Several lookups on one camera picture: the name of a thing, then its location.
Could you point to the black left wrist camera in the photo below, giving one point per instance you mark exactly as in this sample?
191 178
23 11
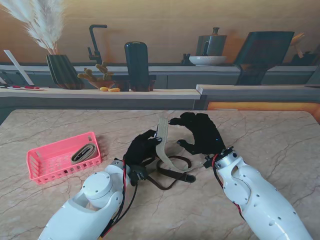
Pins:
138 173

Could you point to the grey lidded pot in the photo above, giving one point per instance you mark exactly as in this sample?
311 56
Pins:
215 45

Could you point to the wooden bowl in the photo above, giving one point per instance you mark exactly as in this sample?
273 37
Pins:
100 84

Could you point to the black angled slab stand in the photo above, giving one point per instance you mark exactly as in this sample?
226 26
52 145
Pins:
262 55

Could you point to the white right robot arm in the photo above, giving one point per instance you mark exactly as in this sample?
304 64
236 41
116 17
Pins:
262 205

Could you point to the orange fruit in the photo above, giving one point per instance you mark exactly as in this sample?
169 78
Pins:
103 88
114 90

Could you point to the yellow kitchen utensils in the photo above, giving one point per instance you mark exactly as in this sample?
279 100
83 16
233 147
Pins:
297 38

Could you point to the small black countertop item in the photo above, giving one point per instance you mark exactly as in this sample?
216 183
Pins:
186 60

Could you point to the pink plastic storage basket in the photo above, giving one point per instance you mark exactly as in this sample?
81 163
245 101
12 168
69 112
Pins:
50 155

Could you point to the pale stone counter slab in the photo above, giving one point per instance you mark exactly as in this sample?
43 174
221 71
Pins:
250 89

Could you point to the black kitchen faucet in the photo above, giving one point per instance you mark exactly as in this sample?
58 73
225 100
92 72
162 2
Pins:
94 42

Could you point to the grey kitchen counter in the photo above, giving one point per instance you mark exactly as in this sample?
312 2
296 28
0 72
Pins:
187 77

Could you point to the beige woven belt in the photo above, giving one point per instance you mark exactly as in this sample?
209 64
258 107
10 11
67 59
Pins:
163 127
83 153

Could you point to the white plate with red food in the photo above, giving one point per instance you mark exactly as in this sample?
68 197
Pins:
25 87

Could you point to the green cactus plant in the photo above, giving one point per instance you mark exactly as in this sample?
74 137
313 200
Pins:
102 71

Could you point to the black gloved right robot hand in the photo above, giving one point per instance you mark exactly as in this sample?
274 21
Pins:
205 135

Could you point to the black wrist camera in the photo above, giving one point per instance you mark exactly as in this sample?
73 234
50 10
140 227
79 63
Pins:
208 162
138 173

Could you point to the white leaning board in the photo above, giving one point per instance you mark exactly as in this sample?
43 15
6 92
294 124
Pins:
17 66

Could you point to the black tall cylinder appliance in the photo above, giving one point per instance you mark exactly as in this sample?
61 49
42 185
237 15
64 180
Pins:
137 62

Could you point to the dark brown woven belt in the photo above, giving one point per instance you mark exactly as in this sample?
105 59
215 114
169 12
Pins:
175 175

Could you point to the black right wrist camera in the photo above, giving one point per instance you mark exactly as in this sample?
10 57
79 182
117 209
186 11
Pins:
208 162

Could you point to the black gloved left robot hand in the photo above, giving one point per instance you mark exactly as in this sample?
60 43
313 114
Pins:
140 150

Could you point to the white pampas grass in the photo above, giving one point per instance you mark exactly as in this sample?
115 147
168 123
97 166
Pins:
47 27

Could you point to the black utensil holder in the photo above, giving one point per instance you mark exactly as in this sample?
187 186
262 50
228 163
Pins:
303 58

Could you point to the light wooden counter shelf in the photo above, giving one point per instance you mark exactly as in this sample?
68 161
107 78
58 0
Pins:
75 94

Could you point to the white ceramic bowl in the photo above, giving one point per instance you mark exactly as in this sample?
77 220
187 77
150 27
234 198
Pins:
207 60

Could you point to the dark ribbed vase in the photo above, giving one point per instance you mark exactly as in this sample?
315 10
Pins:
62 72

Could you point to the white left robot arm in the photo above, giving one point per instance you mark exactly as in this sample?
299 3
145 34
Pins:
87 212

